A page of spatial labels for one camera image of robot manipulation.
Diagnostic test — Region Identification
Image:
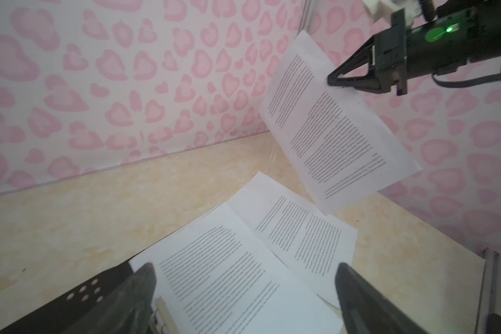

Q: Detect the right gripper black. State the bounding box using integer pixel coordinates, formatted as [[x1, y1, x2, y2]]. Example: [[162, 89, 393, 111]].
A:
[[326, 1, 501, 95]]

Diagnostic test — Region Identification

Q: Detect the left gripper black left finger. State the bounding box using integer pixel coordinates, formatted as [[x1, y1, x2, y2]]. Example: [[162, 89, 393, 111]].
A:
[[65, 263, 157, 333]]

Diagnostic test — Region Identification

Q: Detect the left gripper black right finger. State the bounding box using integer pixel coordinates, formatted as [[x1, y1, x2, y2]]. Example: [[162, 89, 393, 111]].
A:
[[335, 262, 426, 334]]

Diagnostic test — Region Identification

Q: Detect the orange and black folder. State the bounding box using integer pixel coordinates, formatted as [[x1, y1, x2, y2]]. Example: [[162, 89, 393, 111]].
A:
[[0, 262, 141, 333]]

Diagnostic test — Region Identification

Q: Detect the text sheet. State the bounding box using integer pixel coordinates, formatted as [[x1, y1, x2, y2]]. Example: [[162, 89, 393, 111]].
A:
[[260, 31, 422, 215], [129, 204, 343, 333], [228, 172, 358, 308]]

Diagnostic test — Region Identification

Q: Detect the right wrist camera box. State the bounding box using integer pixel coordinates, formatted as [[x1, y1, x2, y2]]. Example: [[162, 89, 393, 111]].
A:
[[363, 0, 422, 23]]

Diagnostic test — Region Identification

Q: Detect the aluminium frame corner post right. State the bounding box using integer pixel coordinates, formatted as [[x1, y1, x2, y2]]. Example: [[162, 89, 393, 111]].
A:
[[298, 0, 318, 33]]

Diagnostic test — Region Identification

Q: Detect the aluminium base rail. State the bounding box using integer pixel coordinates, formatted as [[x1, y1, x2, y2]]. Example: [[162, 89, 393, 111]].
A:
[[475, 248, 501, 333]]

